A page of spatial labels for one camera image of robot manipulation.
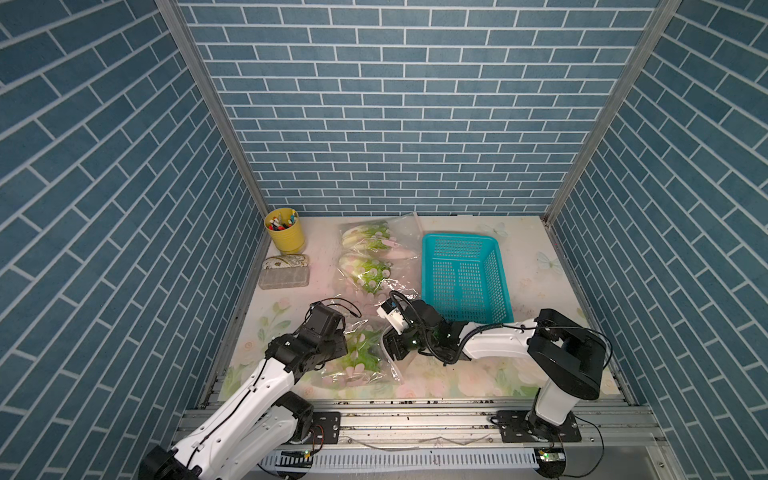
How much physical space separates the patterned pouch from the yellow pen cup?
19mm

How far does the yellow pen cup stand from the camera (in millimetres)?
1009

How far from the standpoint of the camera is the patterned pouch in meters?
1.04

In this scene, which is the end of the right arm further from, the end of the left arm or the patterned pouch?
the patterned pouch
